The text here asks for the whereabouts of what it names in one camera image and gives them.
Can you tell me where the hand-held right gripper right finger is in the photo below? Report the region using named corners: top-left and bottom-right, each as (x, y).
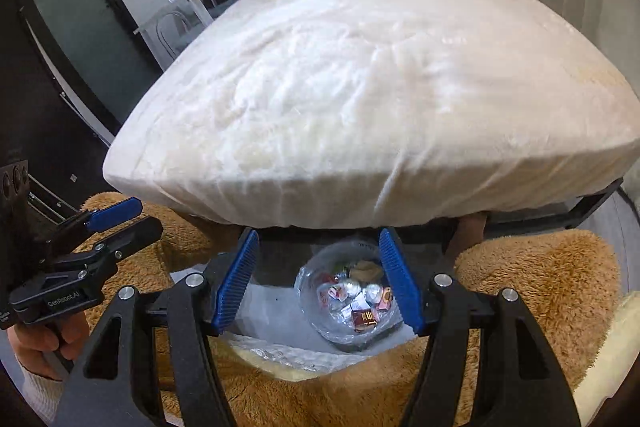
top-left (377, 227), bottom-right (583, 427)

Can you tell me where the brown fuzzy rug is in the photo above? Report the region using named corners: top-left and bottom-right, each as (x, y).
top-left (75, 192), bottom-right (623, 427)

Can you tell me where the bed with beige blanket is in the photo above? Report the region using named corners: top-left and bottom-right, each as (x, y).
top-left (102, 0), bottom-right (640, 243)

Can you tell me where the red snack wrapper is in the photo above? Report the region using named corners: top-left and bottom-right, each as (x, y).
top-left (317, 284), bottom-right (346, 310)

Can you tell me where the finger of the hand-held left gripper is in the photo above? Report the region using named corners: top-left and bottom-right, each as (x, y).
top-left (35, 197), bottom-right (144, 258)
top-left (50, 217), bottom-right (165, 280)

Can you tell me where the beige paper bag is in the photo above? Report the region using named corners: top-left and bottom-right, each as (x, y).
top-left (349, 261), bottom-right (383, 282)

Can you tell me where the person's left hand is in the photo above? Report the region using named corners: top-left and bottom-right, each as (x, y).
top-left (10, 307), bottom-right (91, 380)

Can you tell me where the white plastic bag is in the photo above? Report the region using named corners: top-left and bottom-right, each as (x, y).
top-left (170, 269), bottom-right (418, 358)

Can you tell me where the grey cushioned chair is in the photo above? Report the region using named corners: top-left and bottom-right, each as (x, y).
top-left (152, 0), bottom-right (241, 60)

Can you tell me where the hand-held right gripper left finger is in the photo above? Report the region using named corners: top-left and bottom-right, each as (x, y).
top-left (52, 228), bottom-right (261, 427)

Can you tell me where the bin with clear plastic liner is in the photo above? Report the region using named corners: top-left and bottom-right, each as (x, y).
top-left (294, 237), bottom-right (406, 350)

